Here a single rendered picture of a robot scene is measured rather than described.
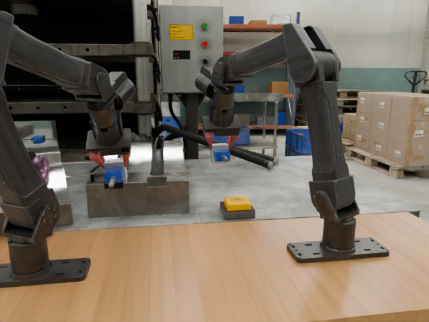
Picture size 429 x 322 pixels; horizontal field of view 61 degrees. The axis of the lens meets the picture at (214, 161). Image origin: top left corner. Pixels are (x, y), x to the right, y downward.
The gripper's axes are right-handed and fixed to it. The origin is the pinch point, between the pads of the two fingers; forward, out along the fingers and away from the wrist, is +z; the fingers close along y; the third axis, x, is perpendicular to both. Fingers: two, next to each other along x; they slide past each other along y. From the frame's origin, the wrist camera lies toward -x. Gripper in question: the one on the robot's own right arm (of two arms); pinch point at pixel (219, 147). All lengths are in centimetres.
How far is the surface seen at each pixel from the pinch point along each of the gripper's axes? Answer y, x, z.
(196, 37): -2, -83, 0
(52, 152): 53, -15, 12
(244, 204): -3.3, 21.9, 1.6
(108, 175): 30.1, 15.8, -5.3
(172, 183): 14.6, 15.0, -0.5
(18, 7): 82, -108, -4
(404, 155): -256, -200, 185
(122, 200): 27.6, 16.6, 2.8
